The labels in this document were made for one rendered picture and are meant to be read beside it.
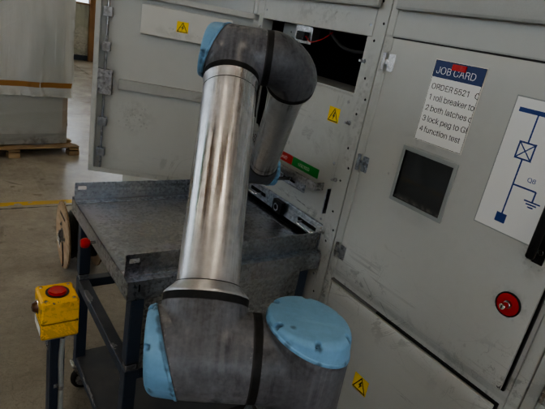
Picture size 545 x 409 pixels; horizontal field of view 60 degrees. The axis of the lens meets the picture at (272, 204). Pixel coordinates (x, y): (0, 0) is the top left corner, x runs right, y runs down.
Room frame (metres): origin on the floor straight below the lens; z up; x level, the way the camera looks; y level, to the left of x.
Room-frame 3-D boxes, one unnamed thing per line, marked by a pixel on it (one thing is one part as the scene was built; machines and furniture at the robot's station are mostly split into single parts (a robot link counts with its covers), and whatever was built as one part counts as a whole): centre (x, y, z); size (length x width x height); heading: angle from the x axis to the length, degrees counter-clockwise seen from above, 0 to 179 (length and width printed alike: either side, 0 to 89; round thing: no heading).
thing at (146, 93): (1.99, 0.50, 1.21); 0.63 x 0.07 x 0.74; 100
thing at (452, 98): (1.23, -0.39, 1.44); 0.15 x 0.01 x 0.21; 38
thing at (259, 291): (1.54, 0.26, 0.46); 0.64 x 0.58 x 0.66; 128
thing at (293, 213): (1.79, -0.05, 0.89); 0.54 x 0.05 x 0.06; 38
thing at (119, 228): (1.54, 0.26, 0.82); 0.68 x 0.62 x 0.06; 128
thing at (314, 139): (1.78, -0.04, 1.15); 0.48 x 0.01 x 0.48; 38
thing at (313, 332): (0.68, -0.09, 1.03); 0.17 x 0.15 x 0.18; 98
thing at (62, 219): (2.54, 1.10, 0.20); 0.40 x 0.22 x 0.40; 36
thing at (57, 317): (0.92, 0.44, 0.85); 0.08 x 0.08 x 0.10; 38
